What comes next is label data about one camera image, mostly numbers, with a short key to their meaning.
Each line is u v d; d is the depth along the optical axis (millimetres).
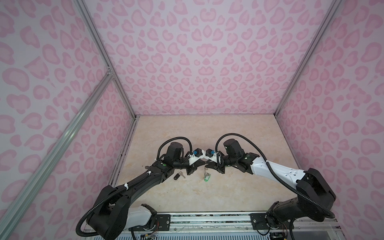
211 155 689
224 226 723
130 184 479
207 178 881
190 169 694
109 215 405
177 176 885
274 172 490
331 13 706
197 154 663
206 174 903
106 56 857
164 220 736
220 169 710
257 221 734
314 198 425
